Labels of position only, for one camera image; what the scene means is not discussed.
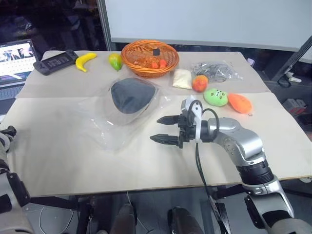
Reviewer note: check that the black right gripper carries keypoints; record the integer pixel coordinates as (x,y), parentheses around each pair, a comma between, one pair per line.
(186,130)

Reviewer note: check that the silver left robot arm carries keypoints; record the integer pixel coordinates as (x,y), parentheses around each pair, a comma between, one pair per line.
(11,185)

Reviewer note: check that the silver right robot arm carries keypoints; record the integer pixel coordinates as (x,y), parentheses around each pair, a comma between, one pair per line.
(243,139)

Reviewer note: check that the clear plastic bag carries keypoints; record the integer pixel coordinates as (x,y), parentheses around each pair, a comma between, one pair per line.
(114,131)

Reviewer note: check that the clear bag of dark parts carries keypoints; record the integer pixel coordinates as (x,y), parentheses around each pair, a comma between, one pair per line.
(214,70)

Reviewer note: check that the white powder packet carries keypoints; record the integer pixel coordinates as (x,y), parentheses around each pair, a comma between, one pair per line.
(182,78)

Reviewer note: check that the red orange toy peach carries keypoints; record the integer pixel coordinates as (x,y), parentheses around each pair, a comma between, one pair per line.
(200,83)

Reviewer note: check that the green round plush toy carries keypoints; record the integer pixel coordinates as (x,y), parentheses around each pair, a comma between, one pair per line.
(216,97)

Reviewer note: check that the small orange toy piece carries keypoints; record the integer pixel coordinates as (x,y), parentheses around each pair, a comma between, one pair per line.
(154,64)
(162,63)

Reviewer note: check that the orange wicker basket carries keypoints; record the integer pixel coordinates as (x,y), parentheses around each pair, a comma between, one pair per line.
(136,67)

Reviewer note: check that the orange plush toy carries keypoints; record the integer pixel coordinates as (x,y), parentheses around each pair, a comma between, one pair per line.
(240,103)

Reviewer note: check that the small black square object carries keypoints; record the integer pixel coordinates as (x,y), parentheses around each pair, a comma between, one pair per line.
(156,52)

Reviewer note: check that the green yellow toy mango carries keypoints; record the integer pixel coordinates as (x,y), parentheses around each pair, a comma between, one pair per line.
(115,61)

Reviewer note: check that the dark rounded shape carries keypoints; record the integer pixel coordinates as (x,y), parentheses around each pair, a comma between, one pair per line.
(126,219)
(185,221)

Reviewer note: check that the yellow toy banana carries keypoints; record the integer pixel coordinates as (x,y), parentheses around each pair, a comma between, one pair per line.
(84,59)

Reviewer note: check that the white whiteboard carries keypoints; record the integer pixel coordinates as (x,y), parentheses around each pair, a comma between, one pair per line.
(207,19)

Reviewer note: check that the black handheld game console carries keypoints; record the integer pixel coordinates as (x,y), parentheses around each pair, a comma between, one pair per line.
(54,62)

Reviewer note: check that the white power strip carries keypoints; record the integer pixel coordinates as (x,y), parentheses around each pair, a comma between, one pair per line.
(293,77)

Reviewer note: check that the black whiteboard stand leg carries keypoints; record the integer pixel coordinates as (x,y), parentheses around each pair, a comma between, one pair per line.
(290,59)

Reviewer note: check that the open laptop computer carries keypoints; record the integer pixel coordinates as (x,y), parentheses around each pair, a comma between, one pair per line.
(14,65)

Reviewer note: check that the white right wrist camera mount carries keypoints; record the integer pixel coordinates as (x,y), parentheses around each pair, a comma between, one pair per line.
(198,117)

